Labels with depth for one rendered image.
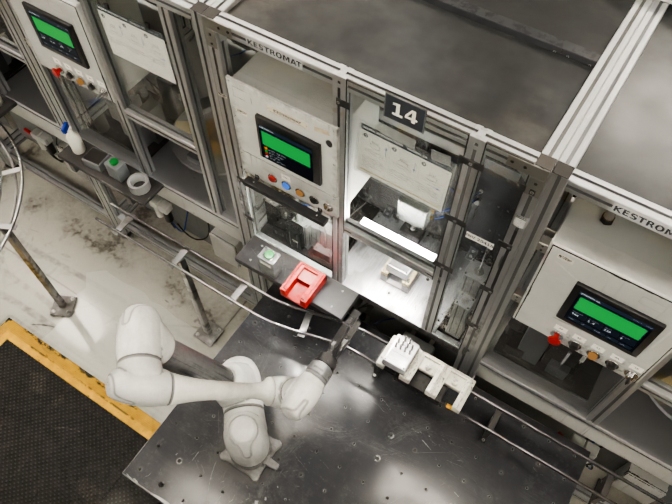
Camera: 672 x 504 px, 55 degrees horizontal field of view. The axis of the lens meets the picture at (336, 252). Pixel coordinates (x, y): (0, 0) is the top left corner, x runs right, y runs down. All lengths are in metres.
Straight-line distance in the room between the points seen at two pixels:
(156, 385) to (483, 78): 1.28
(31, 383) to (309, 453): 1.72
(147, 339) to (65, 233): 2.26
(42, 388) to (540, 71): 2.90
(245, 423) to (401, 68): 1.35
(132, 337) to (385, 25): 1.19
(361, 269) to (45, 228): 2.24
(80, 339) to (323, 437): 1.68
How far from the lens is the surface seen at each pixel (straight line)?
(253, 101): 2.12
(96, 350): 3.78
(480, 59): 1.94
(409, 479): 2.66
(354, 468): 2.65
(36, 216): 4.40
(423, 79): 1.85
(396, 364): 2.53
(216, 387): 2.12
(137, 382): 2.01
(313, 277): 2.66
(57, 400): 3.72
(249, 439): 2.42
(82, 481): 3.54
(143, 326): 2.08
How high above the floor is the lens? 3.26
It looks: 58 degrees down
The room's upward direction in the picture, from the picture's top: straight up
